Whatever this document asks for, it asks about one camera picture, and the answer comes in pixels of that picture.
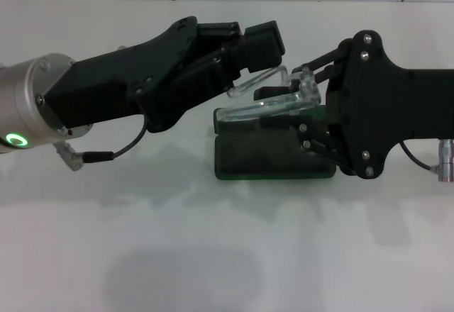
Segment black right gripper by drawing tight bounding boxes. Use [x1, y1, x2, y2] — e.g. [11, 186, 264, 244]
[253, 30, 454, 181]

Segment clear frame glasses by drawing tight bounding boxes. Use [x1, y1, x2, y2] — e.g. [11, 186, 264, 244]
[216, 64, 322, 123]

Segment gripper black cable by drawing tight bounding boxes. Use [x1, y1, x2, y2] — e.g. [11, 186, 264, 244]
[52, 115, 148, 172]
[400, 140, 454, 185]

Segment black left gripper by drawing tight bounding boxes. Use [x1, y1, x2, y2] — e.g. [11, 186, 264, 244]
[41, 16, 228, 135]

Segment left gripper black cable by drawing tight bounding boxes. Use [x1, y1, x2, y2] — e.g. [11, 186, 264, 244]
[52, 115, 148, 172]

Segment green glasses case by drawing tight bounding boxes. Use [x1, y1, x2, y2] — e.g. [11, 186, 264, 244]
[212, 102, 336, 182]

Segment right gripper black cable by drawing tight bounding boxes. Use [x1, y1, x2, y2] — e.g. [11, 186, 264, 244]
[400, 140, 454, 185]

